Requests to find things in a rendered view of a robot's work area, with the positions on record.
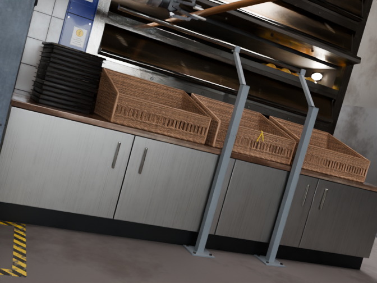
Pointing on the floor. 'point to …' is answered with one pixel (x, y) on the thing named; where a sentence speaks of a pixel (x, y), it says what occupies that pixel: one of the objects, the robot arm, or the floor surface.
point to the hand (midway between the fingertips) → (200, 13)
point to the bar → (199, 250)
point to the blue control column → (79, 9)
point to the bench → (171, 190)
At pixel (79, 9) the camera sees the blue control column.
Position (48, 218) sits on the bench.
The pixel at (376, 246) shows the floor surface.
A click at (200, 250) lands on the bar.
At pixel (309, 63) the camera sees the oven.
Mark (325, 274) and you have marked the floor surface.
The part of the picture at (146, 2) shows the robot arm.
